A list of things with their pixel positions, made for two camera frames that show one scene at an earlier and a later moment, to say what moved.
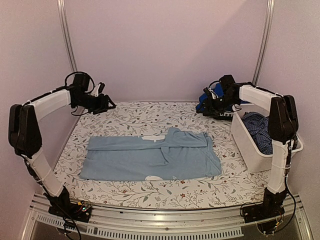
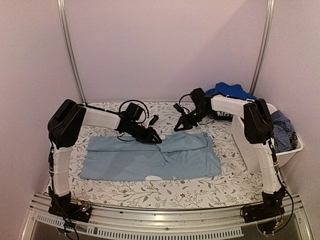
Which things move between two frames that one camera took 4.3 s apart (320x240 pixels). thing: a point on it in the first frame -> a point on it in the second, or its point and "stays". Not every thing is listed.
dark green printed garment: x=224 y=115 stays
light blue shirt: x=180 y=154 stays
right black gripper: x=212 y=107 -> x=187 y=124
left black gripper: x=101 y=106 -> x=149 y=136
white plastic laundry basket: x=253 y=159 stays
